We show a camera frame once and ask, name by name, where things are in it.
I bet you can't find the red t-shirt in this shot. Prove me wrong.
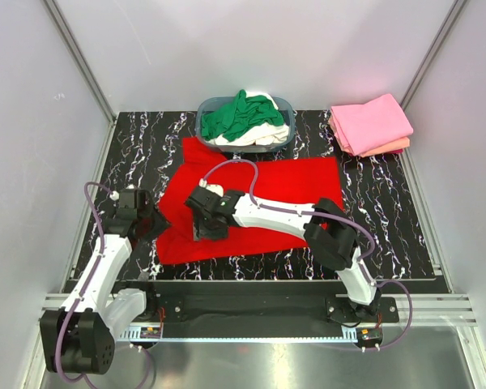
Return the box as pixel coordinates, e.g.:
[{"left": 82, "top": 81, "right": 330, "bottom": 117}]
[{"left": 156, "top": 138, "right": 343, "bottom": 265}]

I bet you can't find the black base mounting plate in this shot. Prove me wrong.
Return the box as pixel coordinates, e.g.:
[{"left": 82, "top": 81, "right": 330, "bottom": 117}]
[{"left": 112, "top": 279, "right": 400, "bottom": 328}]

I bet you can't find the green t-shirt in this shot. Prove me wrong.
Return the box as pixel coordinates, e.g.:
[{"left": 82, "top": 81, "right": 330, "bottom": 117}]
[{"left": 200, "top": 89, "right": 286, "bottom": 143}]

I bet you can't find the white t-shirt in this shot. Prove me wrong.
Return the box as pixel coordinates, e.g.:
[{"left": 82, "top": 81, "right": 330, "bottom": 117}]
[{"left": 202, "top": 88, "right": 290, "bottom": 147}]

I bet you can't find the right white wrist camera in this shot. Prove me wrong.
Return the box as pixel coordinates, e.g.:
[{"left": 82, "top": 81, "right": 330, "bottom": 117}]
[{"left": 199, "top": 178, "right": 224, "bottom": 197}]

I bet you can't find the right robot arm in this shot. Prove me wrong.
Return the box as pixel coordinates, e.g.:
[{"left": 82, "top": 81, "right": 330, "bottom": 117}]
[{"left": 185, "top": 185, "right": 382, "bottom": 322}]

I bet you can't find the folded pink t-shirt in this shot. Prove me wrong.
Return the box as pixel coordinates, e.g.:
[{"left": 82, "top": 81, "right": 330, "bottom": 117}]
[{"left": 330, "top": 94, "right": 413, "bottom": 154}]

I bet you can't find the folded salmon t-shirt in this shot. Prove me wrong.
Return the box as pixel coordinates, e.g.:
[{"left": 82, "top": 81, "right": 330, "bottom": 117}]
[{"left": 328, "top": 118, "right": 410, "bottom": 157}]

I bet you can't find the teal plastic basket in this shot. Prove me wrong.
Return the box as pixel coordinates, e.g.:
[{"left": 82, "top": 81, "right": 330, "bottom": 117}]
[{"left": 195, "top": 96, "right": 296, "bottom": 153}]

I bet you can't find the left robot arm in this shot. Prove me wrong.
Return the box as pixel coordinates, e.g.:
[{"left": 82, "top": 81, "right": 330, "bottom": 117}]
[{"left": 40, "top": 186, "right": 170, "bottom": 383}]

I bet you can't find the aluminium frame rail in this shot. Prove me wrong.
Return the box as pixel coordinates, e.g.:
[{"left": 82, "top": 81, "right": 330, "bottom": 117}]
[{"left": 36, "top": 293, "right": 480, "bottom": 327}]

